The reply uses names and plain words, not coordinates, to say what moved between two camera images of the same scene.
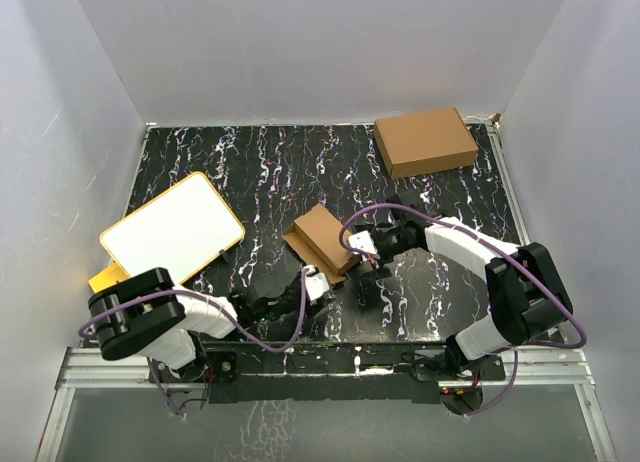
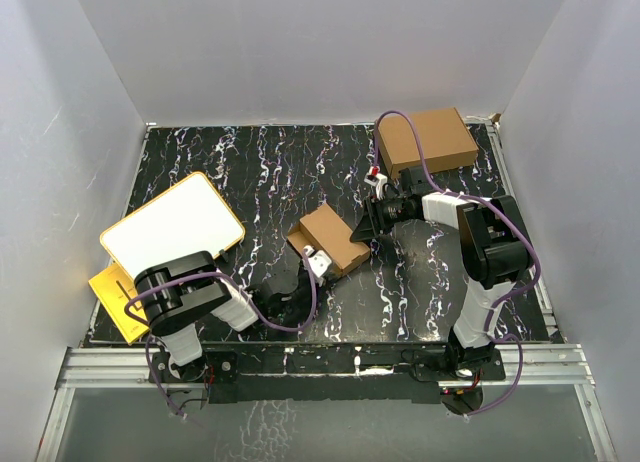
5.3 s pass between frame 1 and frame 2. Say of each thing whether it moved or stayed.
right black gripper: moved
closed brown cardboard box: stayed
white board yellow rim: stayed
